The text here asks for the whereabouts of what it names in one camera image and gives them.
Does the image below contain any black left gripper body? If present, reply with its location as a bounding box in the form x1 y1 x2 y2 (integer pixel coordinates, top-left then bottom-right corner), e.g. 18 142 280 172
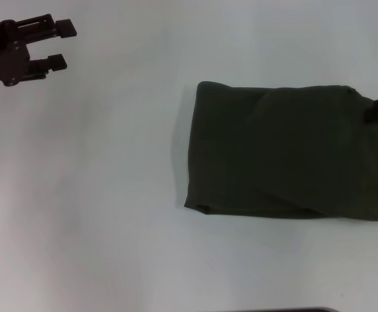
0 19 32 88

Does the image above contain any dark green FREE T-shirt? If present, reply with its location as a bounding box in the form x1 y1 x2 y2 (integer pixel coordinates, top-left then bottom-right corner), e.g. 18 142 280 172
183 80 378 225

